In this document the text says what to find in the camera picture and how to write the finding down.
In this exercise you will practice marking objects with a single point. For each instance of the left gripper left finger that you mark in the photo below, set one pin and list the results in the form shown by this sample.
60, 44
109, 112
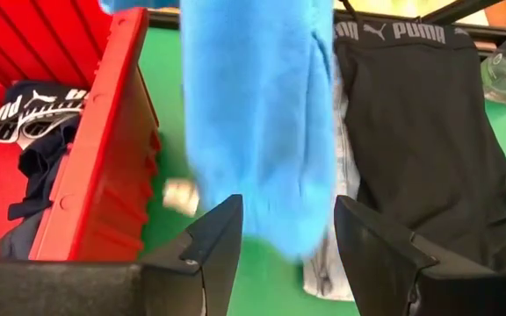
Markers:
213, 263

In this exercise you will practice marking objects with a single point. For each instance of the plain black cloth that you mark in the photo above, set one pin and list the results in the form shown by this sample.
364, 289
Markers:
411, 131

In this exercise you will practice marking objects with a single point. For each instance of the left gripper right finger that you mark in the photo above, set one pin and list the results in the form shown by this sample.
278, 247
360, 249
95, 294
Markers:
376, 272

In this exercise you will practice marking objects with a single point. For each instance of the black printed garment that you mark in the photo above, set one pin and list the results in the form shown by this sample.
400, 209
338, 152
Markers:
38, 109

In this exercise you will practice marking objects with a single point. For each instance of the dark navy cloth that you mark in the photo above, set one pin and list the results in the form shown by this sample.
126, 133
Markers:
20, 239

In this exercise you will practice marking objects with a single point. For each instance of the green table mat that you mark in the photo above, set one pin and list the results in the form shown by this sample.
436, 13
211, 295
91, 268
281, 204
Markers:
165, 88

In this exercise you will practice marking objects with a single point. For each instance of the red plastic laundry bin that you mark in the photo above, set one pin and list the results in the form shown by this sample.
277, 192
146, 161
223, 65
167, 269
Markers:
103, 175

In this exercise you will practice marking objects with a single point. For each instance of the bright blue cloth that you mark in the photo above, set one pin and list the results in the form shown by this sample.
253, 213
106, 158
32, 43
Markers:
257, 109

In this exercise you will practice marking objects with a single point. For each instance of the light blue denim garment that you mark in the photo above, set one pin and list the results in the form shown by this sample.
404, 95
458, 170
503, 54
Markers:
327, 281

